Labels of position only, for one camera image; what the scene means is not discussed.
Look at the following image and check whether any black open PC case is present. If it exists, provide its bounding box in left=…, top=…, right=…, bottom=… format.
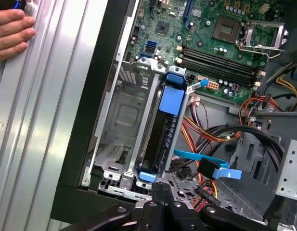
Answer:
left=50, top=0, right=297, bottom=231

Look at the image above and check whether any blue data wire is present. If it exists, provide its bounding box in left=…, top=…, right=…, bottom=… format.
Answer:
left=173, top=148, right=243, bottom=180

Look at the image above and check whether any orange red power wire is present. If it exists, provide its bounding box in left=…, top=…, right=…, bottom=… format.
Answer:
left=193, top=172, right=222, bottom=214

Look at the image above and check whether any orange red wire bundle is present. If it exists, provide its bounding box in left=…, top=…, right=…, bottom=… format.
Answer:
left=181, top=95, right=287, bottom=154

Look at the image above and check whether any CPU socket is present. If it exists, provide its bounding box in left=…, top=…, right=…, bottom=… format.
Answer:
left=211, top=16, right=241, bottom=41

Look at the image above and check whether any metal disk bay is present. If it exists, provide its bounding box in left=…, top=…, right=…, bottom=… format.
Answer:
left=82, top=57, right=190, bottom=202

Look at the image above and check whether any bare person hand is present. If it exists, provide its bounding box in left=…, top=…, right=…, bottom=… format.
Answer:
left=0, top=8, right=36, bottom=64

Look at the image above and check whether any black square chipset chip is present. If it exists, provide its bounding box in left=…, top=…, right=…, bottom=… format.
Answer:
left=156, top=20, right=171, bottom=36

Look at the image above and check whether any grey power supply box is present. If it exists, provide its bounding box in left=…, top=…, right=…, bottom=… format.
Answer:
left=282, top=0, right=297, bottom=67

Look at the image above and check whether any blue expansion slot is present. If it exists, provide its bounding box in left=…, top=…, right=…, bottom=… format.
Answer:
left=183, top=0, right=194, bottom=30

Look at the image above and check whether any wire locking lever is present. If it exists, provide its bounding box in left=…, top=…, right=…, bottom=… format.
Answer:
left=239, top=47, right=286, bottom=59

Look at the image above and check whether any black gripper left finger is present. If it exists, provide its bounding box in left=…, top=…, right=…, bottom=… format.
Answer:
left=59, top=182, right=165, bottom=231

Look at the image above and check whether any black RAM slot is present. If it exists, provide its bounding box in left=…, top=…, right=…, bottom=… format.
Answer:
left=182, top=50, right=261, bottom=78
left=182, top=54, right=259, bottom=82
left=181, top=59, right=257, bottom=86
left=183, top=45, right=262, bottom=74

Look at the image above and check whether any hard disk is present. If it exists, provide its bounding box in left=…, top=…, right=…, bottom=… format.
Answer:
left=135, top=73, right=187, bottom=183

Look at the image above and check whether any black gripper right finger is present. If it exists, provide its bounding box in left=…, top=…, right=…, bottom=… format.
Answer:
left=163, top=184, right=271, bottom=231

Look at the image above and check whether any round black tool blue ring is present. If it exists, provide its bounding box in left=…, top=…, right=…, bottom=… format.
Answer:
left=0, top=0, right=27, bottom=11

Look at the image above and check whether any yellow black wire bundle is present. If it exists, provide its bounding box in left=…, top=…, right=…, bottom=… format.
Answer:
left=258, top=62, right=297, bottom=113

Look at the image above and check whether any green motherboard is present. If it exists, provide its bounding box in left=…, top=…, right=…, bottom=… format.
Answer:
left=124, top=0, right=286, bottom=106

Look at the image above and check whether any metal socket cover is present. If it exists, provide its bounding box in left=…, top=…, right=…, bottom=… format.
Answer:
left=238, top=20, right=290, bottom=53

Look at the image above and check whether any thick black cable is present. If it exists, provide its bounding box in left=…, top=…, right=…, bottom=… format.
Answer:
left=201, top=124, right=285, bottom=169

